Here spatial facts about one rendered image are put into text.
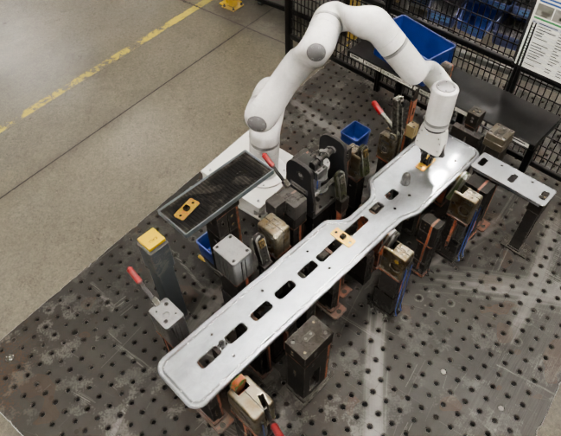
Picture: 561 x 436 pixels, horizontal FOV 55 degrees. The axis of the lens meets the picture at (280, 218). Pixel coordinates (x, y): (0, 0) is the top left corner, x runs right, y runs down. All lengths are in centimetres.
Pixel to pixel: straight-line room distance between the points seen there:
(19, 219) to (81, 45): 178
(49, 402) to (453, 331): 137
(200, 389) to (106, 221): 191
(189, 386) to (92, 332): 61
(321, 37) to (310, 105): 108
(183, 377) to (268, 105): 94
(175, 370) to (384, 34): 113
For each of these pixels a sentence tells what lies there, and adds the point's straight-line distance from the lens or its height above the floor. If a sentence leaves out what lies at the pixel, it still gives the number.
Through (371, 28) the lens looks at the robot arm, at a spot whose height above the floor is 154.
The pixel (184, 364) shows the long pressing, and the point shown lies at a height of 100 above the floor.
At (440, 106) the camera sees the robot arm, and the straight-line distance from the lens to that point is 182.
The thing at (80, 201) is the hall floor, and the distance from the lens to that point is 344.
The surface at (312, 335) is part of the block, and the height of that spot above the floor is 103.
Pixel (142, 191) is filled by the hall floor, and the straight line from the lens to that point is 337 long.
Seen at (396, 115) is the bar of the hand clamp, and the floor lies 116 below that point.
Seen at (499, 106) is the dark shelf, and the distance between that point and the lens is 233.
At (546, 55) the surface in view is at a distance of 229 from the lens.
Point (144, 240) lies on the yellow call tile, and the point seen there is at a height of 116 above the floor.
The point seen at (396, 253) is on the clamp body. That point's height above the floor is 104.
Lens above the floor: 241
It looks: 51 degrees down
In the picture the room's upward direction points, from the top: 2 degrees counter-clockwise
